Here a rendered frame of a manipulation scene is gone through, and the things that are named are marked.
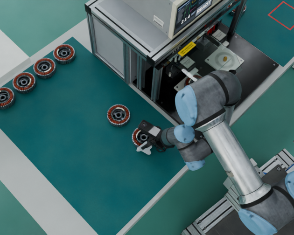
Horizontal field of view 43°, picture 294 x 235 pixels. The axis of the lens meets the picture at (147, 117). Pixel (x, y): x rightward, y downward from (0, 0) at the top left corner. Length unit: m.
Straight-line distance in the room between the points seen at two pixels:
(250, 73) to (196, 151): 0.68
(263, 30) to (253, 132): 0.81
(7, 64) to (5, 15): 1.89
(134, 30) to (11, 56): 0.52
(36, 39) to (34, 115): 1.34
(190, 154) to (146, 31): 0.57
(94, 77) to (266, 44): 0.97
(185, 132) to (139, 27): 0.51
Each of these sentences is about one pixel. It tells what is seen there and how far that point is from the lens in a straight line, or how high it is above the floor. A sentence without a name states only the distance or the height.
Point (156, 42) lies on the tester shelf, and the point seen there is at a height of 1.11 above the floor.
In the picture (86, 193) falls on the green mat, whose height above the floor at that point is 0.75.
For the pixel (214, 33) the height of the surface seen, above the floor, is 0.92.
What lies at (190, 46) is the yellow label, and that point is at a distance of 1.69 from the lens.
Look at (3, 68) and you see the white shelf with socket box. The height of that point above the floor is 1.20.
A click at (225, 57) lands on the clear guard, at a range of 1.69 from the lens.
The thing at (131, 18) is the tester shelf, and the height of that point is 1.11.
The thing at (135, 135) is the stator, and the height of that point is 0.78.
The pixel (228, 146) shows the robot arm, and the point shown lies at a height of 1.33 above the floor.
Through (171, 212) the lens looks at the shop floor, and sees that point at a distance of 2.46.
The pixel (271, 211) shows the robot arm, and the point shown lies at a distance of 1.23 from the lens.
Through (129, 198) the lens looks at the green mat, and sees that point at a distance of 1.69.
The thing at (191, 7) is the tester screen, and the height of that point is 1.24.
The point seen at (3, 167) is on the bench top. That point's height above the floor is 0.75.
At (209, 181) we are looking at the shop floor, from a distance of 2.55.
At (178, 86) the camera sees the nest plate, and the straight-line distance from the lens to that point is 1.90.
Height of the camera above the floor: 2.38
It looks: 63 degrees down
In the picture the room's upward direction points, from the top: 5 degrees clockwise
